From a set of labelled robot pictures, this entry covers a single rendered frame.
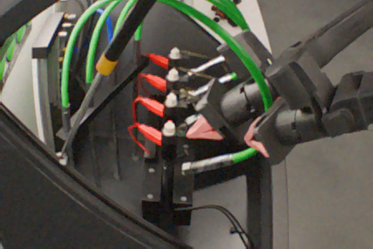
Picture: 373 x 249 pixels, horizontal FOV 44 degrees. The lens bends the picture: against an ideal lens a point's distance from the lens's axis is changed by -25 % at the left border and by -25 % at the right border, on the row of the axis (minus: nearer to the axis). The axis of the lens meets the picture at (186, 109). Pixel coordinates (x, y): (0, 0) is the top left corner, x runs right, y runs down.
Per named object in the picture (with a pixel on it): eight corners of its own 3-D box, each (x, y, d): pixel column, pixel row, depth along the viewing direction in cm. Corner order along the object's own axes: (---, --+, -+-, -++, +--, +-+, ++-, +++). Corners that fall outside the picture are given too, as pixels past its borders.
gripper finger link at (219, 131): (175, 102, 106) (214, 78, 101) (202, 131, 108) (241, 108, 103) (162, 127, 101) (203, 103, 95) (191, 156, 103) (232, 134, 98)
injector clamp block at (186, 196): (188, 242, 118) (192, 202, 109) (143, 239, 118) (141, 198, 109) (191, 148, 145) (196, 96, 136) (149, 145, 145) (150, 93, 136)
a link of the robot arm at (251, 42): (313, 71, 89) (304, 65, 97) (274, 14, 87) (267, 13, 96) (261, 113, 90) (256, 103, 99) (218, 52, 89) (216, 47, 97)
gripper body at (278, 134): (248, 131, 79) (278, 124, 72) (289, 90, 84) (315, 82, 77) (270, 167, 80) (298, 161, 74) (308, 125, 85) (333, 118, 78)
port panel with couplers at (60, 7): (64, 95, 122) (67, -19, 104) (52, 95, 122) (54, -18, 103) (74, 64, 133) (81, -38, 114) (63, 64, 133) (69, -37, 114)
